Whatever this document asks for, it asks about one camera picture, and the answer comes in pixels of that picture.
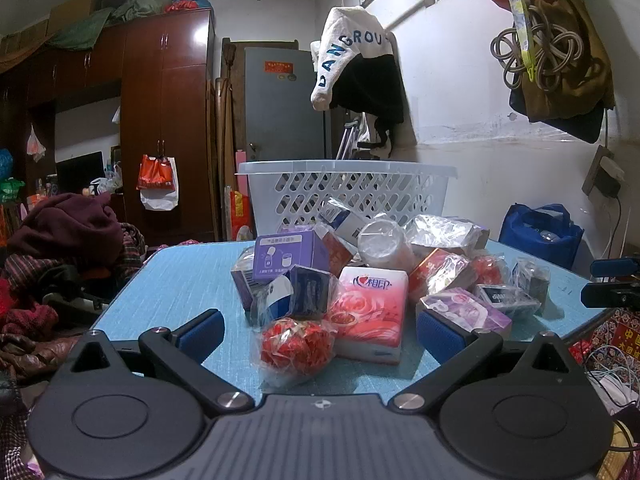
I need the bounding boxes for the dark blue box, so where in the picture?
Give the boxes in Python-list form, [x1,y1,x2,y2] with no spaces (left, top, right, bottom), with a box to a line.
[289,265,335,319]

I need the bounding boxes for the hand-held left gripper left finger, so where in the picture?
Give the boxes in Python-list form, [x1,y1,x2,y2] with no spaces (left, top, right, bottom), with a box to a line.
[60,308,255,416]

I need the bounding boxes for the white plastic bag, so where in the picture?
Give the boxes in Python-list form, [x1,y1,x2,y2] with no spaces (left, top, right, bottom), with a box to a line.
[140,157,180,211]

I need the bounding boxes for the maroon clothes pile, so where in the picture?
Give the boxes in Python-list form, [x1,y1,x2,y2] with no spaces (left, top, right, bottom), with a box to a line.
[7,192,127,262]

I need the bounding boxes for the black television screen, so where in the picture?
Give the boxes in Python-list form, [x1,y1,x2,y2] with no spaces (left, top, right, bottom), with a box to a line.
[55,151,105,194]

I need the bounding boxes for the black hanging garment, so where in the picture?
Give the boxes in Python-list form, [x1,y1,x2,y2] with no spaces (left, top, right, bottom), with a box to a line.
[332,54,406,157]

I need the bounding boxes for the coiled beige rope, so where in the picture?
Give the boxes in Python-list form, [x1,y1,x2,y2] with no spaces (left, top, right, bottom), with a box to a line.
[490,4,607,94]

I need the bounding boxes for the brown hanging bag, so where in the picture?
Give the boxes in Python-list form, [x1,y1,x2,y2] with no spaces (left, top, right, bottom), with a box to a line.
[509,0,616,122]

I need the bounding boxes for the metal crutches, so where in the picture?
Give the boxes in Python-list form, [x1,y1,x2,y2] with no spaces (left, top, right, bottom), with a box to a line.
[334,115,364,162]

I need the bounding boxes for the purple packet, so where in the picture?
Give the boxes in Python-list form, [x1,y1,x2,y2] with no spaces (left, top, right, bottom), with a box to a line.
[417,287,514,342]

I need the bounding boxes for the small white hanging bag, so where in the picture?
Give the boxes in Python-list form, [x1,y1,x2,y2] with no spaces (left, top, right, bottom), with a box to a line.
[26,124,47,162]

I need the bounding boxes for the blue tote bag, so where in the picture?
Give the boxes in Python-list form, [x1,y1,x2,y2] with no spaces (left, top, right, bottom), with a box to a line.
[499,203,585,272]

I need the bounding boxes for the orange plastic bag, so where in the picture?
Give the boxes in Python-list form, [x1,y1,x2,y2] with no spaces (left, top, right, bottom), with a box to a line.
[136,154,176,192]

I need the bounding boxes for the red yellow standing packet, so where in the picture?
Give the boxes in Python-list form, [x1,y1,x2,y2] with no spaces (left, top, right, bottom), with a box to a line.
[229,190,254,242]

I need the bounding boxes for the purple cardboard box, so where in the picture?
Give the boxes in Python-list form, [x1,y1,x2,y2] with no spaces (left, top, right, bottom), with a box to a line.
[254,232,331,284]

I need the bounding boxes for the large red flower bag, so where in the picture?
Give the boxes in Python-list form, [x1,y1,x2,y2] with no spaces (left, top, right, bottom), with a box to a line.
[259,314,334,387]

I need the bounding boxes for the small red flower bag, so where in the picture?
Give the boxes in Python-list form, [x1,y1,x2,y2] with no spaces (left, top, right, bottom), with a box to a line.
[470,255,509,292]

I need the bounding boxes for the black box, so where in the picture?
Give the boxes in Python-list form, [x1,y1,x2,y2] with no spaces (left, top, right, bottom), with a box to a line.
[510,257,552,307]

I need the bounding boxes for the pink tissue pack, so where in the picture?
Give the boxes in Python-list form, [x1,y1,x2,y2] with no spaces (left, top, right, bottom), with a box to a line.
[324,266,409,364]

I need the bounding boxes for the green tarp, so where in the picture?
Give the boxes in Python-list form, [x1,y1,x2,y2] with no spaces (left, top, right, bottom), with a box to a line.
[46,0,175,52]

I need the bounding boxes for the dark box with white print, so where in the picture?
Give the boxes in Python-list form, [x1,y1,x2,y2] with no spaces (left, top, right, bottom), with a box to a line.
[474,283,542,319]

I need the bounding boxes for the maroon box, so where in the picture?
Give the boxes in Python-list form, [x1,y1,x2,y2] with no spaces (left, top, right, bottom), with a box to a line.
[320,232,359,277]

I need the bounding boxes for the white printed hoodie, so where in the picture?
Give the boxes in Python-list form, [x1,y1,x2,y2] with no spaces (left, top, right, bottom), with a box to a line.
[309,5,391,111]

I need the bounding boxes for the plaid cloth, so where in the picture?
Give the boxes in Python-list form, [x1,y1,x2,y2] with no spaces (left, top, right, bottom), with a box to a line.
[4,224,147,293]

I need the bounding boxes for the blue white round-print box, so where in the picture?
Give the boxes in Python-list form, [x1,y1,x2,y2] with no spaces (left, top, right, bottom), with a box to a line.
[251,277,297,327]

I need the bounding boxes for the small purple striped box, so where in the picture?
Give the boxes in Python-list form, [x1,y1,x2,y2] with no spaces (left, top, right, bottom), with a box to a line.
[230,269,262,312]

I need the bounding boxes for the wall socket with charger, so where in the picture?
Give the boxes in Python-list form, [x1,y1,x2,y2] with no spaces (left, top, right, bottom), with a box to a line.
[581,144,626,202]

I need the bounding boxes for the white cup stack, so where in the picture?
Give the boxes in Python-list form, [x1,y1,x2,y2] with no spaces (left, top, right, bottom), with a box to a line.
[357,220,417,281]

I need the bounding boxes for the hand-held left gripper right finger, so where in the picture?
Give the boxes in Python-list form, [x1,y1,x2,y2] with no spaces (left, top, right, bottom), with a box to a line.
[390,307,586,413]

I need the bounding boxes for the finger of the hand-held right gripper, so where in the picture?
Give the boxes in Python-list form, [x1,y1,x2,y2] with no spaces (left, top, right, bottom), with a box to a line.
[590,258,640,280]
[582,282,640,310]

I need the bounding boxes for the brown wooden wardrobe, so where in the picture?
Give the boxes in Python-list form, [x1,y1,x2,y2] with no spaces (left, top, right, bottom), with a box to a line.
[0,8,217,243]

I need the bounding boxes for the yellow green strap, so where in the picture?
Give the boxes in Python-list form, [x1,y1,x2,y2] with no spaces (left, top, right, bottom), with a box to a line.
[499,0,540,87]

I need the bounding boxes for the red printed cloth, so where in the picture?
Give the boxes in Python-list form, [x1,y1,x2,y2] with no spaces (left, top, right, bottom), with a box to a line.
[569,309,640,376]

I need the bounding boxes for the white plastic basket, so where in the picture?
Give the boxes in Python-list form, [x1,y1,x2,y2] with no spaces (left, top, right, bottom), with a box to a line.
[235,160,459,242]

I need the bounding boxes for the silvery plastic packet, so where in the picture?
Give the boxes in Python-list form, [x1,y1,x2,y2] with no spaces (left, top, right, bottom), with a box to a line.
[406,214,492,262]

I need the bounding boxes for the grey door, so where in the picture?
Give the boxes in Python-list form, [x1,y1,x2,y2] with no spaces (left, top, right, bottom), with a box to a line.
[244,47,332,164]

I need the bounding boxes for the wooden sticks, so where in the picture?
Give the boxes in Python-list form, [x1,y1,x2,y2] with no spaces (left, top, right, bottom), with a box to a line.
[214,39,240,242]

